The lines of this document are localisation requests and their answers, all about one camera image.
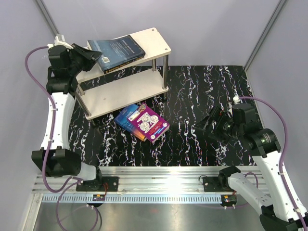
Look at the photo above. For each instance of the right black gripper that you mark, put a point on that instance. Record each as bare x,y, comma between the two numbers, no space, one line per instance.
219,116

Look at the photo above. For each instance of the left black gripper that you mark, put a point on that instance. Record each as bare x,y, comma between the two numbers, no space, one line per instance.
89,56

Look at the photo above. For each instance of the black book with circles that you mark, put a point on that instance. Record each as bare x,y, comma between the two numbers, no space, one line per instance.
120,65

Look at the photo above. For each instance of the dark blue book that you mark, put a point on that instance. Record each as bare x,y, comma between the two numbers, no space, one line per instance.
116,51

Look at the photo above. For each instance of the purple puzzle book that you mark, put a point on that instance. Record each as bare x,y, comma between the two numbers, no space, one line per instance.
148,122

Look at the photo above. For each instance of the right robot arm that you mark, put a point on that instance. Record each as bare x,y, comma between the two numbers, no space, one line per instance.
281,210

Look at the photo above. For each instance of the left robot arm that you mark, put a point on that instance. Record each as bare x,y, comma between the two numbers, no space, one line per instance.
54,158

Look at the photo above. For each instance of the black marble pattern mat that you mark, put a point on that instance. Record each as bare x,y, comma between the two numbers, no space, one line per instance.
193,91

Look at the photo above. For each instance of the white two-tier wooden shelf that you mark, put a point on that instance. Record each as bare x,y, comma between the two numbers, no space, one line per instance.
120,93

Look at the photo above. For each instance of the blue Jane Eyre book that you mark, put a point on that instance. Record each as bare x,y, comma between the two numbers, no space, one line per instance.
122,121

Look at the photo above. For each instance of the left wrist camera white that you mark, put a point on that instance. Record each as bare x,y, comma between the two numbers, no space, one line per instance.
59,40

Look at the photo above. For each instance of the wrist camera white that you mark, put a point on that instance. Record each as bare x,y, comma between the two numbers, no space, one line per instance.
59,40
236,100

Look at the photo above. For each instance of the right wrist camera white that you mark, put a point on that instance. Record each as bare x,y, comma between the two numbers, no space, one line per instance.
236,100

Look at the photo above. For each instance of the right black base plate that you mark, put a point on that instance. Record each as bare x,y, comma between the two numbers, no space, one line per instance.
216,184

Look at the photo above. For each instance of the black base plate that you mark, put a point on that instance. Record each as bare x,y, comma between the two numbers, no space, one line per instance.
216,184
109,183

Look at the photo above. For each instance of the aluminium mounting rail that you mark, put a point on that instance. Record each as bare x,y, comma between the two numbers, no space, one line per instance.
156,180

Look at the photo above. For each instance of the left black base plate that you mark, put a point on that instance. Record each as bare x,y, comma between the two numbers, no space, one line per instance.
109,183

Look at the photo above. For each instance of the white slotted cable duct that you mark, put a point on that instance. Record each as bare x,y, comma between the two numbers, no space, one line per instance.
133,198

